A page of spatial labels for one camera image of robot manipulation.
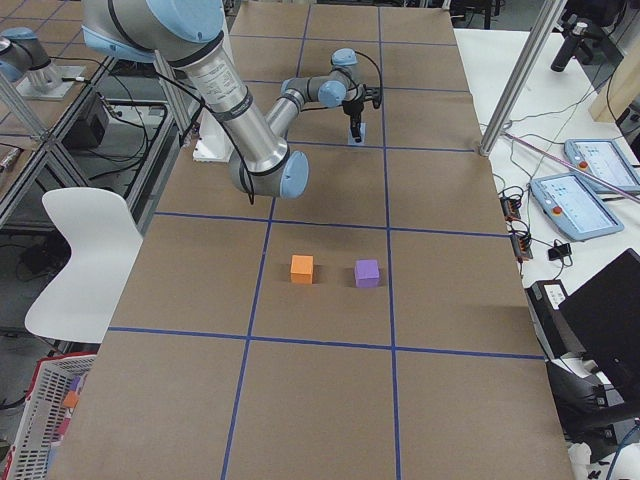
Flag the aluminium frame post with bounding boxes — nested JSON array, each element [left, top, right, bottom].
[[479, 0, 566, 157]]

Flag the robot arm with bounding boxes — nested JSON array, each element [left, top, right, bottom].
[[82, 0, 366, 199]]

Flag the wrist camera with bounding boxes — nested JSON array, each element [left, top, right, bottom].
[[361, 85, 384, 109]]

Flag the far teach pendant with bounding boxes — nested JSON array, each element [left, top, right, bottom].
[[564, 139, 639, 194]]

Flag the orange foam block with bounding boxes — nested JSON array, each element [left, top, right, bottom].
[[290, 254, 314, 284]]

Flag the near teach pendant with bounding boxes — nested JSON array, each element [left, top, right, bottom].
[[530, 174, 624, 241]]

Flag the light blue foam block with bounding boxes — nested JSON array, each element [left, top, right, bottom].
[[347, 123, 366, 146]]

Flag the purple foam block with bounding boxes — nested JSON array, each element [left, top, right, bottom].
[[354, 259, 380, 288]]

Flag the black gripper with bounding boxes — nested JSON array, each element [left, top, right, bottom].
[[343, 99, 364, 142]]

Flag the teach pendant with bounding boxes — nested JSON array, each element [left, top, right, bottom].
[[530, 174, 624, 241], [564, 139, 639, 194]]

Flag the black laptop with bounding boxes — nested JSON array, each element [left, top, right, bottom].
[[560, 248, 639, 400]]

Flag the white chair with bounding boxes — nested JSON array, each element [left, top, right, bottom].
[[25, 187, 143, 344]]

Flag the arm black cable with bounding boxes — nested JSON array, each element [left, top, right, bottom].
[[349, 49, 384, 101]]

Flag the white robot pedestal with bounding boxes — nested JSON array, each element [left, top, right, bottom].
[[193, 110, 233, 163]]

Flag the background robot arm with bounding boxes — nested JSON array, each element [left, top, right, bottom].
[[1, 27, 85, 100]]

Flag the white plastic basket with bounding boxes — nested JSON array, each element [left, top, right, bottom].
[[2, 353, 96, 479]]

